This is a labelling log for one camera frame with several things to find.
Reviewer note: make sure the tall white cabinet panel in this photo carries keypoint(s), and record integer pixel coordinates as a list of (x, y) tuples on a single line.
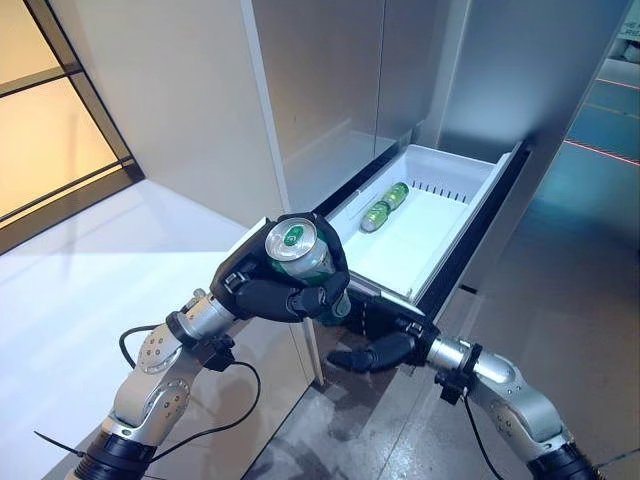
[(175, 100)]

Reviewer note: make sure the silver fridge body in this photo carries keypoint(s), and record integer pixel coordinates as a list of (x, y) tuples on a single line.
[(325, 75)]

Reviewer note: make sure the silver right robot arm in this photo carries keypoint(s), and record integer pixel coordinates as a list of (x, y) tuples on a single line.
[(510, 395)]

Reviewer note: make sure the black framed lit window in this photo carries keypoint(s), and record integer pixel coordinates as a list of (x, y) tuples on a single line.
[(45, 125)]

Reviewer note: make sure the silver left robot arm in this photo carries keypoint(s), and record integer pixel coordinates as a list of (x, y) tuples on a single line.
[(150, 380)]

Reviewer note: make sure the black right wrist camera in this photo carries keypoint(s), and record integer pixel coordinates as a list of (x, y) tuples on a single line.
[(450, 385)]

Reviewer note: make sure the white fridge drawer silver front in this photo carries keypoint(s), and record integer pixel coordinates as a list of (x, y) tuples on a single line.
[(425, 235)]

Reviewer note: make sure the white counter cabinet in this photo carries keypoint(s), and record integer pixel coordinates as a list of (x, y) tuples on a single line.
[(75, 300)]

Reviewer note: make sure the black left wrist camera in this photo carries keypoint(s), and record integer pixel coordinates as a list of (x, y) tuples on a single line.
[(217, 352)]

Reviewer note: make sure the wall poster with text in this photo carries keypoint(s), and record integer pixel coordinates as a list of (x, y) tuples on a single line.
[(631, 25)]

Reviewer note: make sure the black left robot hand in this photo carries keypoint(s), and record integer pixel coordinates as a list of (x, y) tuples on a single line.
[(260, 300)]

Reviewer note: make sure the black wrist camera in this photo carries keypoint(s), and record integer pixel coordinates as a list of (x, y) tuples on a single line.
[(450, 385), (217, 352)]

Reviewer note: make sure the tall green beer can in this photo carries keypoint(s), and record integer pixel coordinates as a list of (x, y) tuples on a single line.
[(300, 252)]

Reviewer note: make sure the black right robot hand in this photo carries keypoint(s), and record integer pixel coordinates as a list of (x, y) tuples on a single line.
[(395, 345)]

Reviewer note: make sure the small green drink can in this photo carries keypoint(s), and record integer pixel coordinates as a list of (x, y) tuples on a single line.
[(375, 216), (396, 195)]

